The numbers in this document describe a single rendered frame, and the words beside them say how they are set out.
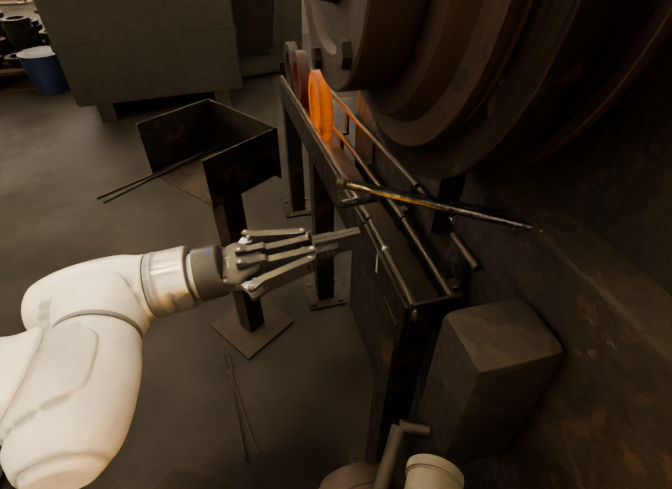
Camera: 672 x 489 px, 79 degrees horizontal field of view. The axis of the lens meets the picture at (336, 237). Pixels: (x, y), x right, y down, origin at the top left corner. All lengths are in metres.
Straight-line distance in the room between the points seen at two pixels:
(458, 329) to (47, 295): 0.49
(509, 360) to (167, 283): 0.41
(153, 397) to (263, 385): 0.32
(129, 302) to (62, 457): 0.18
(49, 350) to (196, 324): 1.04
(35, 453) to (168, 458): 0.84
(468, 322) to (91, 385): 0.38
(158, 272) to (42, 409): 0.19
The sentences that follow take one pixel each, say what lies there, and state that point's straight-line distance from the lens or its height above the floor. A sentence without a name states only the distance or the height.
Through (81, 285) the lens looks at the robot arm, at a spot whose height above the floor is 0.77.
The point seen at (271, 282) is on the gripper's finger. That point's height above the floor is 0.74.
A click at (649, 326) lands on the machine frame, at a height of 0.87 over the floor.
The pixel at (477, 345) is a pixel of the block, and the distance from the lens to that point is 0.43.
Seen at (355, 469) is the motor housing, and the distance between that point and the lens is 0.65.
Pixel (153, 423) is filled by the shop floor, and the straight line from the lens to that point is 1.36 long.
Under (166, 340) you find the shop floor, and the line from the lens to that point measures 1.50.
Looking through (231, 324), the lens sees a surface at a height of 0.01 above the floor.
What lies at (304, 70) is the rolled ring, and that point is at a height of 0.71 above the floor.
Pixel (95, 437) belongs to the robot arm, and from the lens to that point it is 0.48.
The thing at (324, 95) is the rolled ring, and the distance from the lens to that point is 1.07.
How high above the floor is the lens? 1.14
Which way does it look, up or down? 40 degrees down
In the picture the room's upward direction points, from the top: straight up
